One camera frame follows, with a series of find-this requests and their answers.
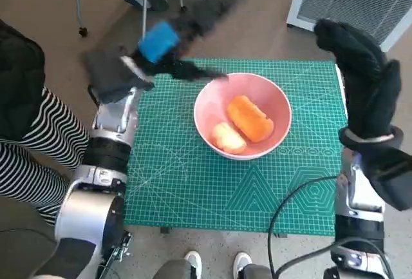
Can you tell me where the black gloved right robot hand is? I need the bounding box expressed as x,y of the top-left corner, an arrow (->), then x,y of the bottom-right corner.
314,18 -> 403,140

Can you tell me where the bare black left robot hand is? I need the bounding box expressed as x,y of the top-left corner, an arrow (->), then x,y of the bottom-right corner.
127,0 -> 248,82

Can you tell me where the pink bowl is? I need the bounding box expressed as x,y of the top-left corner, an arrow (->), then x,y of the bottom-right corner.
193,72 -> 293,161

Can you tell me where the long orange bread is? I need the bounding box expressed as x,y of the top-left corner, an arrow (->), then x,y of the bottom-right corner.
227,95 -> 275,144

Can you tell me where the round pale bread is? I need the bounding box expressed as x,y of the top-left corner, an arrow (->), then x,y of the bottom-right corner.
211,122 -> 247,155

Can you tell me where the grey wheeled chair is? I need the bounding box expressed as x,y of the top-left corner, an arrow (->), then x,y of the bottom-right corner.
72,0 -> 189,48

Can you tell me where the green cutting mat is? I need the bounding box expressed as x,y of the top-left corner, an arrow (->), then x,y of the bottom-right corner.
124,57 -> 348,236

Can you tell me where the person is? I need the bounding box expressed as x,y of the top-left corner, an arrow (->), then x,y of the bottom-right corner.
0,19 -> 91,227

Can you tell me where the white shoe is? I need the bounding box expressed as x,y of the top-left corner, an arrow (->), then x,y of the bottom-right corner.
232,251 -> 253,275
184,249 -> 203,279

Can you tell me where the grey trouser leg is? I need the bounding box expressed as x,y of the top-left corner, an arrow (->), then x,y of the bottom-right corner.
151,257 -> 194,279
239,262 -> 274,279

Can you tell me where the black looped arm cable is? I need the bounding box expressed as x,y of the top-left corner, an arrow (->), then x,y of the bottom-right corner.
88,84 -> 100,106

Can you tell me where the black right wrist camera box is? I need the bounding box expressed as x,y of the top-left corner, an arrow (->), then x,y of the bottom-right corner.
357,148 -> 412,211

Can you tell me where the long black robot cable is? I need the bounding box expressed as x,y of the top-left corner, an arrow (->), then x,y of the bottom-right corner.
268,175 -> 339,279

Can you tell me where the black cable at shoulder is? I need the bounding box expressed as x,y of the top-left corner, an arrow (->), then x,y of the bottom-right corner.
279,236 -> 387,279

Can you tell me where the black metal bracket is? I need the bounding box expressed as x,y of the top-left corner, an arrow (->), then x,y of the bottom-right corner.
102,231 -> 135,279

